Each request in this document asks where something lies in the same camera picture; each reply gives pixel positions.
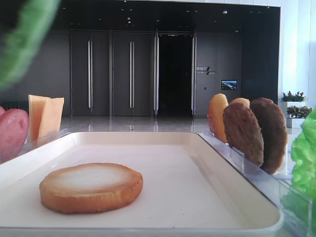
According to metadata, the wall sign lettering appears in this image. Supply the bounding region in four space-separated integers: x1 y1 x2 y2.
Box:
196 67 216 75

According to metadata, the upright bread slice front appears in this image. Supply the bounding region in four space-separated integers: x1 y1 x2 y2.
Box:
207 93 229 143

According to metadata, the clear acrylic rack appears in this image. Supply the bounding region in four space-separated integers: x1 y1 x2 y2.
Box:
0 128 68 164
201 130 316 237

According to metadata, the green lettuce leaf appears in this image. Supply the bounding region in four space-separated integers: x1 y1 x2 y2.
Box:
0 0 60 91
282 114 316 225

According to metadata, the left orange cheese slice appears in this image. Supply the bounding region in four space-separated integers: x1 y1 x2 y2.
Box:
28 95 50 141

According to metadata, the rear pink tomato slice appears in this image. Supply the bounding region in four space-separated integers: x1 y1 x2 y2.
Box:
0 106 5 116

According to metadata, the orange cheese slice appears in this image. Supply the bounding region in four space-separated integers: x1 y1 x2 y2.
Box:
28 95 50 141
38 98 64 138

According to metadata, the right orange cheese slice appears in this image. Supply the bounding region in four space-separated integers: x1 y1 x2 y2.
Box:
38 98 64 138

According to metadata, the left dark double door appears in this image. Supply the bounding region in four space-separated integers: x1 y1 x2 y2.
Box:
70 31 110 117

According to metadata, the cream rectangular tray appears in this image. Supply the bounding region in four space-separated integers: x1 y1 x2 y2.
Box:
0 132 284 237

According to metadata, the pink tomato slice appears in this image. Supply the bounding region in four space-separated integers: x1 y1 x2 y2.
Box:
0 109 29 164
0 106 5 116

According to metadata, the upright bread slice rear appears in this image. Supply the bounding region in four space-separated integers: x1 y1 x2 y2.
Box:
230 97 250 108

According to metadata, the middle dark double door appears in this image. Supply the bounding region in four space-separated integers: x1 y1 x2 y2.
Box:
113 32 152 117

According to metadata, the small wall screen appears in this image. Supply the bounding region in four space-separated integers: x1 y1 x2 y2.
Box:
220 80 237 90

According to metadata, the front brown meat patty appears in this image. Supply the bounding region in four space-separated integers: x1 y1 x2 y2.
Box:
223 103 264 167

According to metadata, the front pink tomato slice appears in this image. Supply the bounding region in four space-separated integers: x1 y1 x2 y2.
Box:
0 109 29 164

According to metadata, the open dark doorway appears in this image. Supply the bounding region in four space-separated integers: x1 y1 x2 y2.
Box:
157 33 193 118

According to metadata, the lower white flower planter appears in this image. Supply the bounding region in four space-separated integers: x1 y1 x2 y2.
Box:
286 106 313 128

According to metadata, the brown meat patty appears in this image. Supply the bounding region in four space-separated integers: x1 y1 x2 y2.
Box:
250 98 287 174
223 103 264 167

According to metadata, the left clear acrylic rack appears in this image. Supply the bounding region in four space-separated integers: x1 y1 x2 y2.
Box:
0 128 68 164

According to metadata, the dark double door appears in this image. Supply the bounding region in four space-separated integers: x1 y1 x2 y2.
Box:
70 31 110 117
113 32 152 117

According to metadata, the right clear acrylic rack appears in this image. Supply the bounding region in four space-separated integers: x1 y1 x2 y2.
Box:
201 130 316 237

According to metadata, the upright bread slice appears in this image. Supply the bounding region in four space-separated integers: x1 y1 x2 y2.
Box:
230 97 250 108
207 93 229 143

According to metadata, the upper white flower planter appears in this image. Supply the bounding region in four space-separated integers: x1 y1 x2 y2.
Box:
280 91 306 118

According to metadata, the rear brown meat patty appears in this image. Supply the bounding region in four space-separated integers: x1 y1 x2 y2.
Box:
250 98 287 174

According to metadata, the white flower planter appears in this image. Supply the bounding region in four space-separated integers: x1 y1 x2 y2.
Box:
286 106 313 128
280 91 306 118

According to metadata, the round bread slice on tray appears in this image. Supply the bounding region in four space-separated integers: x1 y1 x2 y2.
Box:
39 163 143 214

